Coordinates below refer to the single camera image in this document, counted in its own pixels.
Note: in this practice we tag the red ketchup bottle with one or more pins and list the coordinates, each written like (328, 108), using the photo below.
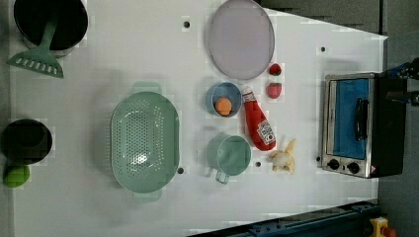
(258, 126)

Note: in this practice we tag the green perforated strainer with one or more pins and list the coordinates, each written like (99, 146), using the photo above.
(145, 142)

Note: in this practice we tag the orange fruit in bowl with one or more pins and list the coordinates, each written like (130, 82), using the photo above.
(223, 107)

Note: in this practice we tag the blue bowl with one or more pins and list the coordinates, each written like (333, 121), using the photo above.
(226, 90)

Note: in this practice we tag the green mug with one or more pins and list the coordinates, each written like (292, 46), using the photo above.
(230, 155)

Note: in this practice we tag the pink strawberry toy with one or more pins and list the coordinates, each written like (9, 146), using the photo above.
(274, 90)

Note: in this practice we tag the peeled banana toy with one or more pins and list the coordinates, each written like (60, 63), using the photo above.
(283, 159)

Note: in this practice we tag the dark red strawberry toy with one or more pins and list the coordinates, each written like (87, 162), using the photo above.
(275, 69)

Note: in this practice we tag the grey round plate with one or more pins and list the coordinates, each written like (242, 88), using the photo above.
(241, 39)

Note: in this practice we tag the black silver toaster oven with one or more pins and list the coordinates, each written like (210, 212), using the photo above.
(363, 125)

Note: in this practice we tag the green slotted spatula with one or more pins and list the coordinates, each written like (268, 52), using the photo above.
(40, 59)

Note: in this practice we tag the yellow red clamp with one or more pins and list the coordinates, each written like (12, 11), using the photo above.
(381, 228)

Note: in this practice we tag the lime green object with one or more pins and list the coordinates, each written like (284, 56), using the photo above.
(16, 176)

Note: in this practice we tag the large black utensil pot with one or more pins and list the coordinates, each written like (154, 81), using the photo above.
(31, 17)

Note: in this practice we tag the blue frame rail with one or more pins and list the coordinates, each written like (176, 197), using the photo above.
(349, 220)

